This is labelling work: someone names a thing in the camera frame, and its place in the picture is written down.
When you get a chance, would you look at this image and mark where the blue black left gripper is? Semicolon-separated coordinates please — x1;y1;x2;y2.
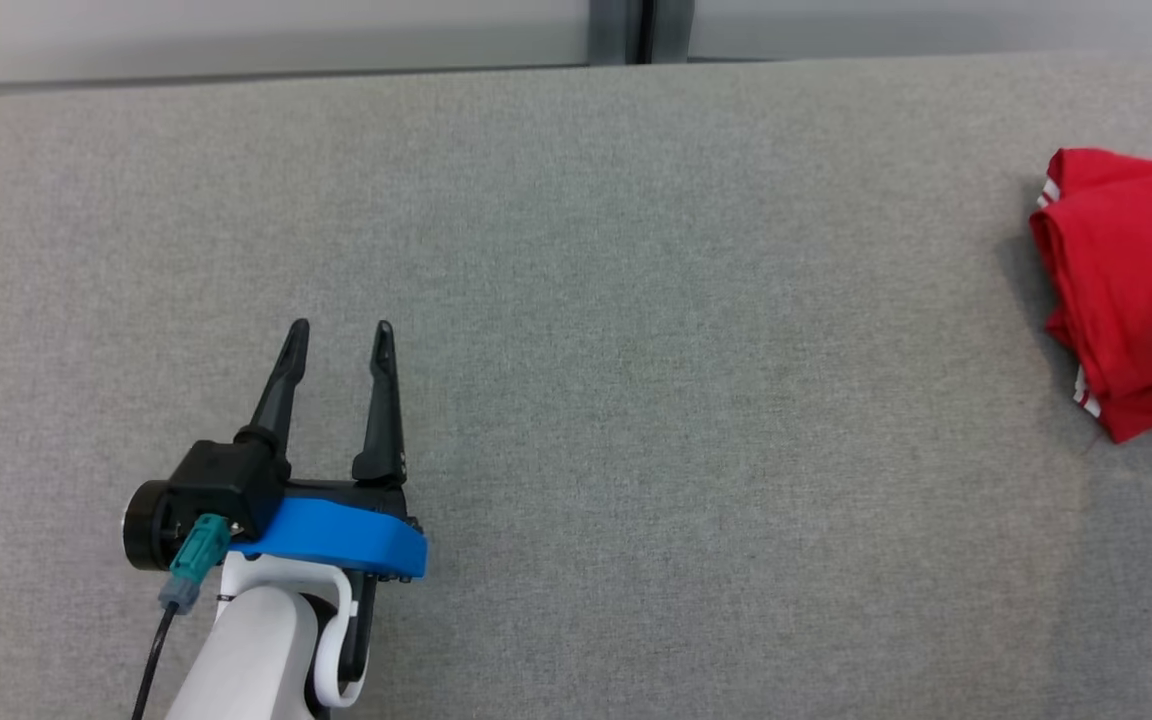
122;318;429;681

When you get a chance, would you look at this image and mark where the red shirt with white sleeves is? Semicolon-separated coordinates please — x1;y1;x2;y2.
1028;175;1152;444

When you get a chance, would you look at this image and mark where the left arm teal-plug black cable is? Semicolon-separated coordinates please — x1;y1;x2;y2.
131;513;233;720

